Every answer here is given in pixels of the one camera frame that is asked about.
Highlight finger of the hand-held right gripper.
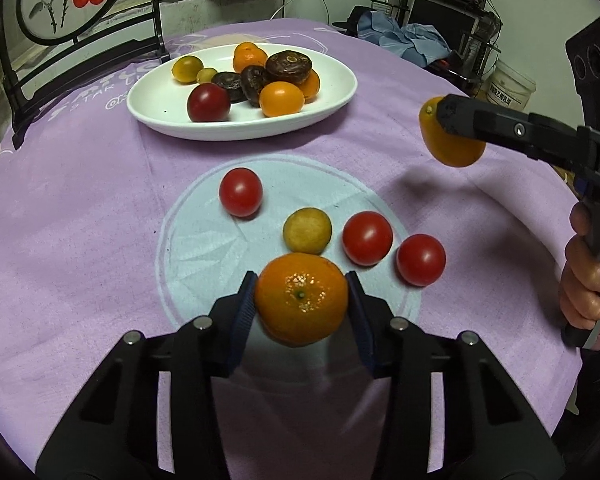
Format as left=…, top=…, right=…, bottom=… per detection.
left=437, top=94, right=591, bottom=163

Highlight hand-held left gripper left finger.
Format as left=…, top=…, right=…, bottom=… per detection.
left=35, top=270, right=258, bottom=480

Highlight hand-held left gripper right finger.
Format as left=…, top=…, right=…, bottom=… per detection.
left=344, top=270, right=566, bottom=480

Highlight smooth orange kumquat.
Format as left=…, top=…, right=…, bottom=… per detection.
left=419, top=96, right=488, bottom=168
left=259, top=82, right=305, bottom=118

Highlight dark red plum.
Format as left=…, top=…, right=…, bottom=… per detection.
left=187, top=83, right=232, bottom=123

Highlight dark brown passion fruit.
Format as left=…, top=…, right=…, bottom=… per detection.
left=240, top=65, right=268, bottom=108
left=211, top=72, right=245, bottom=104

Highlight large dark wrinkled passion fruit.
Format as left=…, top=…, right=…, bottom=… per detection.
left=265, top=50, right=313, bottom=82

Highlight white oval plate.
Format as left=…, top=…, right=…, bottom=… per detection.
left=126, top=43, right=358, bottom=141

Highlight yellow-green citrus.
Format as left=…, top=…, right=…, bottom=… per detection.
left=172, top=55, right=204, bottom=84
left=282, top=207, right=332, bottom=254

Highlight person's right hand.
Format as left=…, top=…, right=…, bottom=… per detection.
left=560, top=202, right=600, bottom=331

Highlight white plastic bucket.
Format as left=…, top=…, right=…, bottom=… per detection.
left=484, top=57, right=537, bottom=111

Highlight black metal rack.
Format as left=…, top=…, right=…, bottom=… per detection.
left=460, top=7, right=503, bottom=93

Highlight red cherry tomato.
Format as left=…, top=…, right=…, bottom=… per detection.
left=342, top=211, right=394, bottom=267
left=396, top=233, right=447, bottom=287
left=218, top=167, right=264, bottom=218

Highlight black monitor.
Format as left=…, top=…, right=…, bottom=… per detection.
left=407, top=0, right=478, bottom=46

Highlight blue cloth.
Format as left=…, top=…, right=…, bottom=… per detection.
left=357, top=9, right=453, bottom=65

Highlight black bag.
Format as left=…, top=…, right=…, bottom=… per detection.
left=332, top=5, right=376, bottom=36

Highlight purple tablecloth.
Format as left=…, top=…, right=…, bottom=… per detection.
left=0, top=17, right=588, bottom=480

